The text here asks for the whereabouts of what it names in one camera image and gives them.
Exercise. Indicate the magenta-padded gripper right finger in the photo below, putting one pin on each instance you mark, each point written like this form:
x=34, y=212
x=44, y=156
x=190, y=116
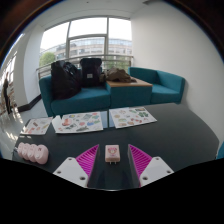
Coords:
x=155, y=170

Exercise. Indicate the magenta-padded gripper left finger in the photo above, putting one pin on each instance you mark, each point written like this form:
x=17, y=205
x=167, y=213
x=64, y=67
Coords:
x=70, y=170

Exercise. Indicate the pink charger block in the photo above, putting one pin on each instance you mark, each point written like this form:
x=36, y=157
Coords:
x=112, y=153

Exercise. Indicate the pink power strip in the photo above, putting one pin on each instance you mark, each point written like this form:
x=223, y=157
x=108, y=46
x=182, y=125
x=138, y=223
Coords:
x=33, y=152

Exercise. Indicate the colourful sticker sheet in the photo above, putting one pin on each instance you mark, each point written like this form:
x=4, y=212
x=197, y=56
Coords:
x=78, y=122
x=132, y=117
x=37, y=126

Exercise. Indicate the teal sofa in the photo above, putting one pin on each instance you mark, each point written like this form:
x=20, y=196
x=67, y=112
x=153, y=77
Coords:
x=86, y=98

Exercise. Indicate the wooden side table top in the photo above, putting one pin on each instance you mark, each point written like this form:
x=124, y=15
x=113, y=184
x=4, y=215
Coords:
x=133, y=83

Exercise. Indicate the glossy black backpack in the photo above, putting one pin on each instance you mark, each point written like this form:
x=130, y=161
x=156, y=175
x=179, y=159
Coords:
x=65, y=80

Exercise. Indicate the black backpack with label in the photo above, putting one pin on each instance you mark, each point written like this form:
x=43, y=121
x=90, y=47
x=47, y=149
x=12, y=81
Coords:
x=90, y=71

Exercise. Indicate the brown jacket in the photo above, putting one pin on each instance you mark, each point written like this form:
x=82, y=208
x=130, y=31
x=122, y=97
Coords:
x=118, y=75

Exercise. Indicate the metal balcony railing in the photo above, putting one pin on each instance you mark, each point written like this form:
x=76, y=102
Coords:
x=113, y=56

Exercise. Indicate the large white-framed window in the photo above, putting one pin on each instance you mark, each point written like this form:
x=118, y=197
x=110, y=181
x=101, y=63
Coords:
x=88, y=28

